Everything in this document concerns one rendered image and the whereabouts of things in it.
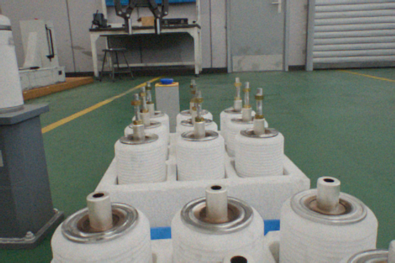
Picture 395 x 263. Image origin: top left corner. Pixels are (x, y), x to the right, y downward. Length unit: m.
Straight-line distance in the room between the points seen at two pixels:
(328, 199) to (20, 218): 0.66
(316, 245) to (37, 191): 0.65
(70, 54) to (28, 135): 5.44
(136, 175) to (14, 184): 0.30
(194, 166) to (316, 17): 5.22
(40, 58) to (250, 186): 3.77
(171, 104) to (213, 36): 4.64
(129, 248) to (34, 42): 3.93
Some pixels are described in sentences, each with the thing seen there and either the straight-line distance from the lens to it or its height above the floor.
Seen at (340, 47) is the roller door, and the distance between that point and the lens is 5.83.
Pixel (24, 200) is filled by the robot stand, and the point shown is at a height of 0.11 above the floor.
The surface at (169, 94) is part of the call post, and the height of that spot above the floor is 0.29.
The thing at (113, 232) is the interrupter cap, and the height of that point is 0.25.
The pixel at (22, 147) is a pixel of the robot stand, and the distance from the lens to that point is 0.80.
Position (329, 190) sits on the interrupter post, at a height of 0.27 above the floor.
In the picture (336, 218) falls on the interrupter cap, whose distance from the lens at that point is 0.36.
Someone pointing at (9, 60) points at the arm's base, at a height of 0.41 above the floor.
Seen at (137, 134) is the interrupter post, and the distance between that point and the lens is 0.63.
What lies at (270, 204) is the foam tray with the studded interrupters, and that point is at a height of 0.13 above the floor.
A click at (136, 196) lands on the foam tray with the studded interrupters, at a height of 0.17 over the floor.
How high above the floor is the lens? 0.42
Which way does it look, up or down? 13 degrees down
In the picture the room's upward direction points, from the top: 2 degrees counter-clockwise
